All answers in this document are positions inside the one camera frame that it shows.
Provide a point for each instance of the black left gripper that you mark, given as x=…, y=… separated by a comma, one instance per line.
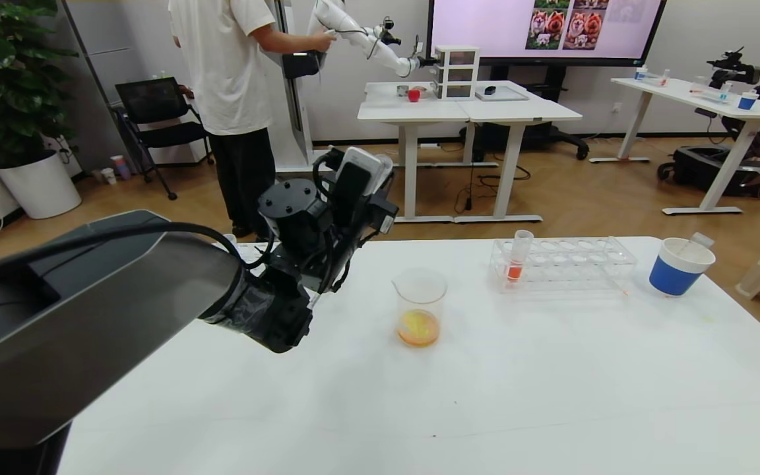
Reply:
x=373, y=218

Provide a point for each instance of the yellow liquid test tube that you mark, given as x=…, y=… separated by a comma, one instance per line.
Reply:
x=702, y=240

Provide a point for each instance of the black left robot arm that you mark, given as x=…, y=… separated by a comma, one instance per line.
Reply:
x=90, y=316

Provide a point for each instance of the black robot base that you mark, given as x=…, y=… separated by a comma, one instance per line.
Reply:
x=696, y=168

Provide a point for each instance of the glass beaker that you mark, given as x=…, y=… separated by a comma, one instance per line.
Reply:
x=419, y=326

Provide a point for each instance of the white desk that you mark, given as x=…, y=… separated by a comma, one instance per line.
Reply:
x=380, y=109
x=525, y=111

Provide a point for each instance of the white humanoid robot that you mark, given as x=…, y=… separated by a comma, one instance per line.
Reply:
x=297, y=99

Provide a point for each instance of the red apple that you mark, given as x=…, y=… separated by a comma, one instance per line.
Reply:
x=413, y=95

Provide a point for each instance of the person in white shirt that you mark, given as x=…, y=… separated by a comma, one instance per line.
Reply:
x=221, y=79

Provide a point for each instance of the white drawer shelf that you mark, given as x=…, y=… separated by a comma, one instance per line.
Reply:
x=457, y=49

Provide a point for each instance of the grey flat tray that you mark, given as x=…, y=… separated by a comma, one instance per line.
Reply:
x=508, y=94

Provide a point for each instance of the black folding chair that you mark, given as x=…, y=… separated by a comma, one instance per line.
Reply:
x=156, y=99

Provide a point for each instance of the small white cup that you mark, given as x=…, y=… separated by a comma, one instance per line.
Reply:
x=108, y=175

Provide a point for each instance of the potted green plant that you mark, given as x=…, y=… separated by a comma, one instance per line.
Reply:
x=37, y=185

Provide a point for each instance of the blue white paper cup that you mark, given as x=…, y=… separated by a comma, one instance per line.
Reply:
x=673, y=280

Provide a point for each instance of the long white table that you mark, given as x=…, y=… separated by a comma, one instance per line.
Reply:
x=683, y=89

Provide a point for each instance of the small blue cup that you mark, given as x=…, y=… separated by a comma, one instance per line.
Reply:
x=747, y=103

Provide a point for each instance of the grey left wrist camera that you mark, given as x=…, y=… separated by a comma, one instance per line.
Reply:
x=360, y=155

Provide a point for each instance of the large wall display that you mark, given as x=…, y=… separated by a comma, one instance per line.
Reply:
x=472, y=26

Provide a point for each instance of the black camera rig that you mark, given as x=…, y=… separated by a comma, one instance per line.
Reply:
x=736, y=66

